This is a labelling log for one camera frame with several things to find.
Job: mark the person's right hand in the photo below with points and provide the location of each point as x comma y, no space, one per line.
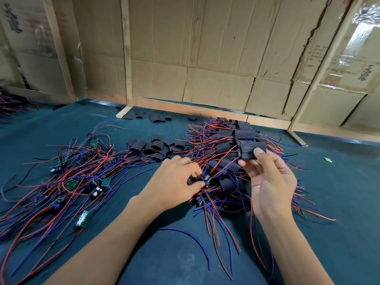
273,184

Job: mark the person's left hand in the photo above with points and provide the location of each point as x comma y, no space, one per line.
169,184

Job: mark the pile of black sleeve pieces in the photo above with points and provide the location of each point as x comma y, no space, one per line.
154,145

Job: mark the black heat-shrink sleeve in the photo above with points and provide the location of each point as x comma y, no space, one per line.
247,149

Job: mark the pile of sleeved wired boards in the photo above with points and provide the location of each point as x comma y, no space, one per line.
228,169

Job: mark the pile of unsleeved wired boards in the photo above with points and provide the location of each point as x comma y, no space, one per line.
53,193

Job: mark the person's left forearm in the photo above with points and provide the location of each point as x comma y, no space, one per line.
101,249

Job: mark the person's right forearm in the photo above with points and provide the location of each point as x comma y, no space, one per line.
297,252

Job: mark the small green scrap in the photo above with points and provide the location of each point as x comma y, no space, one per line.
328,159

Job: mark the wooden ledge board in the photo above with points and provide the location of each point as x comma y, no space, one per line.
178,106

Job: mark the clear plastic sheet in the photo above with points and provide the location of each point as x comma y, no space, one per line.
362,44

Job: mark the pale slanted wooden post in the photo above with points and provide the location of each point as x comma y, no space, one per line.
323,65

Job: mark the thin wooden post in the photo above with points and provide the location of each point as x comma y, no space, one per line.
126,50

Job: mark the wide wooden post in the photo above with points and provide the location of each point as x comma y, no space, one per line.
58,50

